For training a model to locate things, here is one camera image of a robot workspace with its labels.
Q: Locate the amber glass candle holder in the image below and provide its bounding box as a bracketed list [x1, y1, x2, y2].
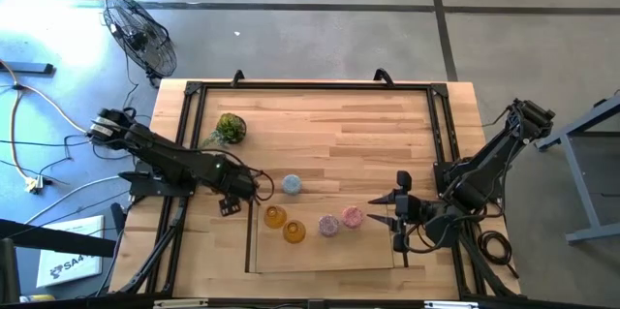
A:
[282, 219, 307, 245]
[263, 204, 288, 230]

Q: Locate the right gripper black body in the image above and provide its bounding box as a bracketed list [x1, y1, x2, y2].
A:
[394, 191, 430, 233]

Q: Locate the coiled black cable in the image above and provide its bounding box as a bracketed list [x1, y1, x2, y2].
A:
[476, 219, 520, 280]

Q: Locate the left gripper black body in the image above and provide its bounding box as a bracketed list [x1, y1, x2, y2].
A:
[205, 160, 259, 201]

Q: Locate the black aluminium table frame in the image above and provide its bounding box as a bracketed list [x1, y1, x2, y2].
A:
[115, 67, 522, 300]

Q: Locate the yellow extension cable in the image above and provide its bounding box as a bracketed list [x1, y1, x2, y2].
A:
[0, 59, 106, 195]

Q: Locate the pink speckled candle holder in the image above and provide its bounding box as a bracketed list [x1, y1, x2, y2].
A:
[340, 205, 365, 230]

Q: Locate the black equipment stand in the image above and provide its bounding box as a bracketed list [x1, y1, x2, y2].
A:
[0, 219, 117, 305]

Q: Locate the white floor cable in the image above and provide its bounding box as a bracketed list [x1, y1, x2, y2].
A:
[23, 175, 122, 226]

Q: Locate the grey metal stand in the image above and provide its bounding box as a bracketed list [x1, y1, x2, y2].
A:
[535, 95, 620, 245]

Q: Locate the blue speckled candle holder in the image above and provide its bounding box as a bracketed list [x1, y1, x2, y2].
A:
[281, 173, 303, 197]

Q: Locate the black floor bar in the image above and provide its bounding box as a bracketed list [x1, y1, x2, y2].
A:
[0, 61, 55, 77]

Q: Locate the wooden tray with black handles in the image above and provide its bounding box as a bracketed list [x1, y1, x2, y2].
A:
[244, 190, 408, 274]

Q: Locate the white printed sign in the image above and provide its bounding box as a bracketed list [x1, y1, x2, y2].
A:
[36, 215, 106, 289]

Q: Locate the thin black floor cable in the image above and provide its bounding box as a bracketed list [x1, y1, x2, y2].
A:
[0, 113, 149, 187]

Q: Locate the black floor fan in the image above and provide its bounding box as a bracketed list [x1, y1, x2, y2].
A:
[102, 0, 178, 88]

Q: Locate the silver metal bracket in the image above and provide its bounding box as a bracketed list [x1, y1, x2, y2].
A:
[152, 298, 210, 309]
[423, 300, 481, 309]

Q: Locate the purple speckled candle holder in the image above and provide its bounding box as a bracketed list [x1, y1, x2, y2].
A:
[318, 214, 341, 238]

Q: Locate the potted succulent plant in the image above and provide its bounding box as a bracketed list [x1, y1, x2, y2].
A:
[199, 112, 248, 151]

